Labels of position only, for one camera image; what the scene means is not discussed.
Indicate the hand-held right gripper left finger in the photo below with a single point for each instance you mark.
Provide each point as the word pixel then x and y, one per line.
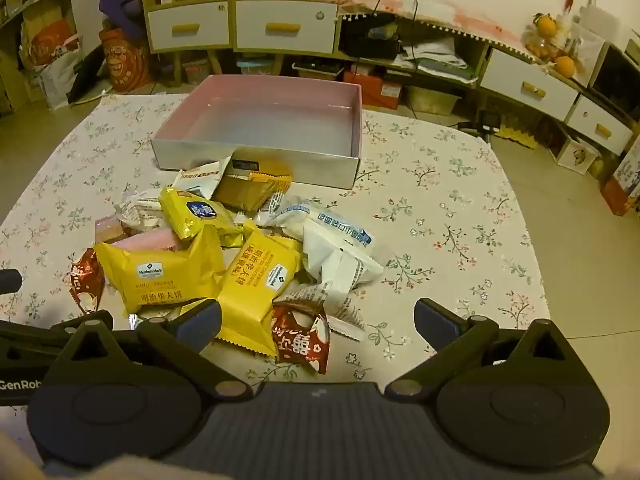
pixel 200 327

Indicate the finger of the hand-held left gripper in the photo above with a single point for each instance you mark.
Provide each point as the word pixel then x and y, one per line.
pixel 10 281
pixel 35 332

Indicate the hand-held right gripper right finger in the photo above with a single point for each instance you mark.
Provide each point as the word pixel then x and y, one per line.
pixel 437 327

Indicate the yellow pastry packet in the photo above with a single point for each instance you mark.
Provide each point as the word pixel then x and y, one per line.
pixel 255 290
pixel 160 270

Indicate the red white-print snack packet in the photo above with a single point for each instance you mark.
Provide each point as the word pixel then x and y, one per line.
pixel 85 275
pixel 300 340

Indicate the pink snack packet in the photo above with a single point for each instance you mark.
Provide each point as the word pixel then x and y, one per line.
pixel 150 241

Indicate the newsprint pattern snack packet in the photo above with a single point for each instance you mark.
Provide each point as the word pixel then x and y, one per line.
pixel 330 305

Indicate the yellow blue-label snack packet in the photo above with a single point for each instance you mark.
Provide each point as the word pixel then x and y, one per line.
pixel 192 212

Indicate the white grey-striped snack packet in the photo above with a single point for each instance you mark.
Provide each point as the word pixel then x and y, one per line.
pixel 335 260

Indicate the white printed snack packet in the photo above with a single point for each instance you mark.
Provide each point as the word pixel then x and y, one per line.
pixel 140 207

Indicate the brown snack packet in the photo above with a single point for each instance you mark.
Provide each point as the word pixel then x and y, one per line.
pixel 245 192

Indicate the white red-label snack packet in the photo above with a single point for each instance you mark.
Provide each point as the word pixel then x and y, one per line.
pixel 200 175

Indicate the white blue-print snack packet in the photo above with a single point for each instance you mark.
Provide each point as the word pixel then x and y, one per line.
pixel 320 220

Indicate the pink lined silver box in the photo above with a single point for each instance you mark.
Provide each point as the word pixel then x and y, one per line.
pixel 280 125

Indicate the floral tablecloth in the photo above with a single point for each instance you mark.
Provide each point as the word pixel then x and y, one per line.
pixel 450 210

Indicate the yellow egg tray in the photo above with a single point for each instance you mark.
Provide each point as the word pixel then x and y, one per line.
pixel 520 136

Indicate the black flat board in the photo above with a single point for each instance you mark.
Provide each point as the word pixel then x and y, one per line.
pixel 87 77

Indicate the white pinecone print box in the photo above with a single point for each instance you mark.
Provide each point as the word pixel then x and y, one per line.
pixel 575 155

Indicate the clear plastic storage bin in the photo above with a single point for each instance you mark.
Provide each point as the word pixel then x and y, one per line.
pixel 430 100

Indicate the red white shopping bag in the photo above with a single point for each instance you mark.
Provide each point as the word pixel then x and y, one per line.
pixel 55 55

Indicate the red gift box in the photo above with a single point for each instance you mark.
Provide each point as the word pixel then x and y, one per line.
pixel 622 190

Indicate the red cardboard box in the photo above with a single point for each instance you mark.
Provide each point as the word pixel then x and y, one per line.
pixel 372 90

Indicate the orange printed bag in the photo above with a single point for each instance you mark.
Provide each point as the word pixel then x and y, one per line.
pixel 125 62

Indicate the small white drawer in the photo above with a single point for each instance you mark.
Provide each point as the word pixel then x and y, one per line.
pixel 597 127

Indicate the small clear plastic bin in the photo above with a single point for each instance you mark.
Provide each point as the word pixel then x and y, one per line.
pixel 196 71

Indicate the blue-lid plastic bin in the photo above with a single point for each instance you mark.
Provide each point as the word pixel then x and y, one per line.
pixel 256 67

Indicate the stack of white papers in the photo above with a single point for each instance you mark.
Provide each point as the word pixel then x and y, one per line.
pixel 440 60

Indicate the wooden bookshelf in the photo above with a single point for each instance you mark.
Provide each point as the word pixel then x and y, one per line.
pixel 45 5

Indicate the long wooden tv stand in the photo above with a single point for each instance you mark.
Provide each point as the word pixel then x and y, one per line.
pixel 487 50

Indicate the black-lid plastic bin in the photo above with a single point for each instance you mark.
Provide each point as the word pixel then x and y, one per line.
pixel 317 71

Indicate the orange fruit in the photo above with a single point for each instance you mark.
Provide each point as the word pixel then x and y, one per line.
pixel 546 25
pixel 565 66

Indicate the black storage basket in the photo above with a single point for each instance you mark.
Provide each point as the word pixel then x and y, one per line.
pixel 372 42

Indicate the purple cushion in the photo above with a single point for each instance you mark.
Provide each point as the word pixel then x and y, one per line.
pixel 122 2

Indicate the black microwave oven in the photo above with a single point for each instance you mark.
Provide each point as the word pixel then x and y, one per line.
pixel 617 77

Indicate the pink table runner cloth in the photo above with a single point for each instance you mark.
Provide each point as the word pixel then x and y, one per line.
pixel 400 5

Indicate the black tripod camera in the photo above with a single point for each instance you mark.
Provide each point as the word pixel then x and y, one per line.
pixel 482 125

